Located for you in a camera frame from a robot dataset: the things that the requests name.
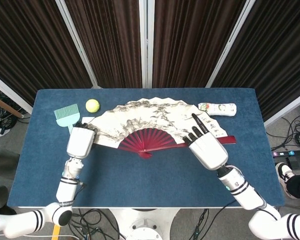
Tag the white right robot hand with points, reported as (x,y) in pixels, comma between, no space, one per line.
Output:
(210,152)

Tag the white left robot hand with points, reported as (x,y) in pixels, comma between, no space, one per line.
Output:
(80,142)

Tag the red ribbed paper folding fan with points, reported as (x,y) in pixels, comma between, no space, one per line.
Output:
(152,117)

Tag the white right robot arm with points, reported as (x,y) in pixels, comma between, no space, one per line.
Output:
(245,195)

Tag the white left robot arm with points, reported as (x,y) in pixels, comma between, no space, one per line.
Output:
(66,190)

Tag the light green hand brush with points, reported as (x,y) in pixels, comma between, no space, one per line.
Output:
(66,115)

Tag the yellow tennis ball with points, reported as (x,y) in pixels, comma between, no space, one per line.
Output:
(92,106)

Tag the blue table cloth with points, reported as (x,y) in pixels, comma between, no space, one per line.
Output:
(140,182)

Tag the black white sneaker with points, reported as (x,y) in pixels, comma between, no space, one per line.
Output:
(283,175)

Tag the brown wooden stick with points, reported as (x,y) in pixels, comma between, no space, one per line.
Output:
(5,105)

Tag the black foot pedal board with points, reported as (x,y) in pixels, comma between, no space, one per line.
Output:
(297,162)

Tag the brown pleated divider panel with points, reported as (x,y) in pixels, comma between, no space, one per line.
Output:
(190,37)
(277,50)
(110,37)
(27,37)

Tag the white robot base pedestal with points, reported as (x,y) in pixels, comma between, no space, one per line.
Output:
(143,225)

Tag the white divider frame post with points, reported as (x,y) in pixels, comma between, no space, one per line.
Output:
(230,45)
(146,37)
(77,42)

